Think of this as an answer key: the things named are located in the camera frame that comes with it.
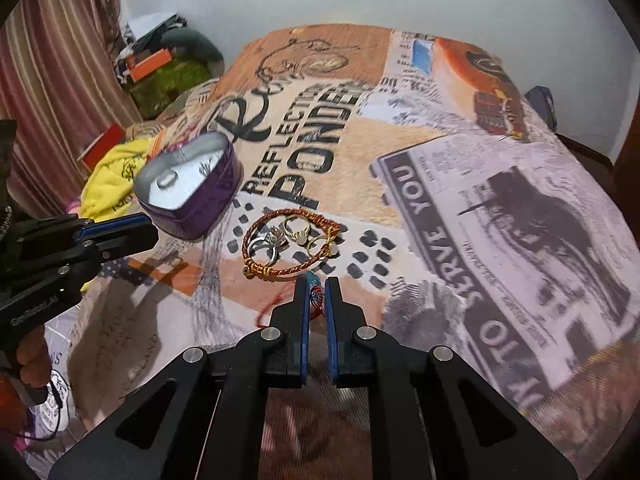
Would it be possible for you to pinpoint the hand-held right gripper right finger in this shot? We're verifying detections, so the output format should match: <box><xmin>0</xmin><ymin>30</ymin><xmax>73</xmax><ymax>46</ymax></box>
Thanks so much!
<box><xmin>325</xmin><ymin>276</ymin><xmax>578</xmax><ymax>480</ymax></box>

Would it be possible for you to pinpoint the gold ring with charm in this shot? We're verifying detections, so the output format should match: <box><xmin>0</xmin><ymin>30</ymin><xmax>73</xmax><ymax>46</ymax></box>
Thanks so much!
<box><xmin>307</xmin><ymin>232</ymin><xmax>342</xmax><ymax>257</ymax></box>

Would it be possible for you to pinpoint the black white patterned bag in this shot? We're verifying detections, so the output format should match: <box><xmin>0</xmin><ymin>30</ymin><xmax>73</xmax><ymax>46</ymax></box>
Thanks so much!
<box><xmin>112</xmin><ymin>12</ymin><xmax>188</xmax><ymax>83</ymax></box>

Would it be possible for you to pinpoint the orange box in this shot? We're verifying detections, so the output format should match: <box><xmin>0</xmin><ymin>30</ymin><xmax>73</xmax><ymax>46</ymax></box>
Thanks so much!
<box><xmin>128</xmin><ymin>49</ymin><xmax>173</xmax><ymax>82</ymax></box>

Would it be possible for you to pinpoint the braided red gold bracelet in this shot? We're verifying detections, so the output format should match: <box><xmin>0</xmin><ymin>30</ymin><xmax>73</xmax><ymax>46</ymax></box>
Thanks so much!
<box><xmin>241</xmin><ymin>209</ymin><xmax>343</xmax><ymax>279</ymax></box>

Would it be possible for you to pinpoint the striped curtain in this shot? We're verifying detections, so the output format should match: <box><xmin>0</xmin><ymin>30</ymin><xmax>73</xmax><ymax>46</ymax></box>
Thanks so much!
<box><xmin>0</xmin><ymin>0</ymin><xmax>143</xmax><ymax>218</ymax></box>

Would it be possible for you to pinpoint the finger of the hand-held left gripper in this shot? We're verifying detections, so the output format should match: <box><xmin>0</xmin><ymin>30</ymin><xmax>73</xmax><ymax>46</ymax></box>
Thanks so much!
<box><xmin>75</xmin><ymin>212</ymin><xmax>152</xmax><ymax>241</ymax></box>
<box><xmin>92</xmin><ymin>224</ymin><xmax>160</xmax><ymax>263</ymax></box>

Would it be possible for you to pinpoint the purple heart-shaped tin box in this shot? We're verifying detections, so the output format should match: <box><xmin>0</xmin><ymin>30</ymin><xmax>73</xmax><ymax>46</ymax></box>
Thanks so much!
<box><xmin>132</xmin><ymin>133</ymin><xmax>246</xmax><ymax>241</ymax></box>

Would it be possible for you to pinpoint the black cable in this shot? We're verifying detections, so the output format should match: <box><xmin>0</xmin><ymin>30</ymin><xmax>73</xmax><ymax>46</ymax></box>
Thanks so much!
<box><xmin>0</xmin><ymin>382</ymin><xmax>69</xmax><ymax>444</ymax></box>

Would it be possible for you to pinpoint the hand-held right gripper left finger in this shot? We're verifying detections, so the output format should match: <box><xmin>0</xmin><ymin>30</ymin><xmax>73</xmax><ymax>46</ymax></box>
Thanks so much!
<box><xmin>48</xmin><ymin>276</ymin><xmax>310</xmax><ymax>480</ymax></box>

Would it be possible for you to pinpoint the yellow cloth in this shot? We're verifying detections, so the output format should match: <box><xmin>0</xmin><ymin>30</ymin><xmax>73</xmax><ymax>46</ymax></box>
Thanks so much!
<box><xmin>80</xmin><ymin>139</ymin><xmax>161</xmax><ymax>223</ymax></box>

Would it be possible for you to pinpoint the red book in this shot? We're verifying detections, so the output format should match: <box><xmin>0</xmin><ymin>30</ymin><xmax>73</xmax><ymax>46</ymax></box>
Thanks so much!
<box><xmin>76</xmin><ymin>123</ymin><xmax>126</xmax><ymax>162</ymax></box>

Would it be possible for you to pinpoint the blue bag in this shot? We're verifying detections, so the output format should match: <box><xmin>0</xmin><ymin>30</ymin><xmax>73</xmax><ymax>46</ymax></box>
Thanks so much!
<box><xmin>524</xmin><ymin>86</ymin><xmax>559</xmax><ymax>133</ymax></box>

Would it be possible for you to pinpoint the printed blanket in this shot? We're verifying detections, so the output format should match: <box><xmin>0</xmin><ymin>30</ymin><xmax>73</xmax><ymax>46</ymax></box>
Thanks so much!
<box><xmin>15</xmin><ymin>24</ymin><xmax>632</xmax><ymax>480</ymax></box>

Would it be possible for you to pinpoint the green bag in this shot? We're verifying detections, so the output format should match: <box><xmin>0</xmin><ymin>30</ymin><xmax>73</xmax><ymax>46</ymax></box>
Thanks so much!
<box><xmin>127</xmin><ymin>27</ymin><xmax>225</xmax><ymax>118</ymax></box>

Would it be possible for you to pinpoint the dark wooden furniture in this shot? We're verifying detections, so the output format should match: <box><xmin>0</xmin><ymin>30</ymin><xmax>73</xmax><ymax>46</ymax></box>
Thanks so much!
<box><xmin>556</xmin><ymin>105</ymin><xmax>640</xmax><ymax>221</ymax></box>

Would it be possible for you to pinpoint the red string bracelet blue bead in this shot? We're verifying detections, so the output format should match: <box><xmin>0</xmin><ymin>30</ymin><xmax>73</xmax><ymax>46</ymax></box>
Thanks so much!
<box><xmin>254</xmin><ymin>270</ymin><xmax>326</xmax><ymax>331</ymax></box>

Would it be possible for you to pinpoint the person's left hand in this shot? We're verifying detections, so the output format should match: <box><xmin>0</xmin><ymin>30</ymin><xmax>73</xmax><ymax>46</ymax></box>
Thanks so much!
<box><xmin>14</xmin><ymin>329</ymin><xmax>57</xmax><ymax>393</ymax></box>

